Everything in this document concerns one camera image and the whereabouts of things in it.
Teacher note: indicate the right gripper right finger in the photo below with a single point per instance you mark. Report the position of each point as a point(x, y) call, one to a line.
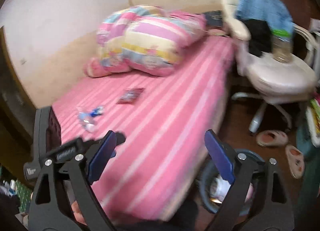
point(257, 198)

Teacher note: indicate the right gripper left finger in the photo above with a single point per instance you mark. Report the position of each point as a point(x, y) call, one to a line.
point(81, 163)

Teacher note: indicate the blue round trash bin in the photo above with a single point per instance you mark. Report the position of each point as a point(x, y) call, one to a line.
point(213, 190)

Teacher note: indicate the person's left hand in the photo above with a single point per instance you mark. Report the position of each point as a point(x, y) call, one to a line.
point(77, 213)

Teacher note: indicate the clear crushed plastic bottle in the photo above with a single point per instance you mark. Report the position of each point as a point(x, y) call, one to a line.
point(86, 119)

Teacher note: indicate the right beige slipper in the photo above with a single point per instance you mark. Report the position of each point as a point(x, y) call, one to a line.
point(296, 161)

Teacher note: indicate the beige slipper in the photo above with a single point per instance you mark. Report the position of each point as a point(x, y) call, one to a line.
point(272, 138)
point(296, 161)

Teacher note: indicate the blue white small packet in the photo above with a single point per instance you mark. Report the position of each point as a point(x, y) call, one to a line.
point(98, 111)

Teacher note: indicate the left beige slipper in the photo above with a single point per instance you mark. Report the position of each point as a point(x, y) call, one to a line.
point(272, 138)

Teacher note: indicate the dark red candy wrapper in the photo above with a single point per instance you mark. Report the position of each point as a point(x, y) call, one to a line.
point(130, 96)

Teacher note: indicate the stack of green books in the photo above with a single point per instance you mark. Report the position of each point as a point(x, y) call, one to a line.
point(312, 117)

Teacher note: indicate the white office chair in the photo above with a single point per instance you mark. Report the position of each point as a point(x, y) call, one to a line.
point(277, 83)

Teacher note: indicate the pink striped bed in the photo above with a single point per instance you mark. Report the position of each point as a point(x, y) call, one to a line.
point(153, 170)

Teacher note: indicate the colourful folded quilt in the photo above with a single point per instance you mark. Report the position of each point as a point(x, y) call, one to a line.
point(144, 38)

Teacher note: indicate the clear jar green label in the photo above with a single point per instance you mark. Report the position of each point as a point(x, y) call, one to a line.
point(281, 46)

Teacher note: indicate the blue cloth on chair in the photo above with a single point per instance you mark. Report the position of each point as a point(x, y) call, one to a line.
point(274, 12)

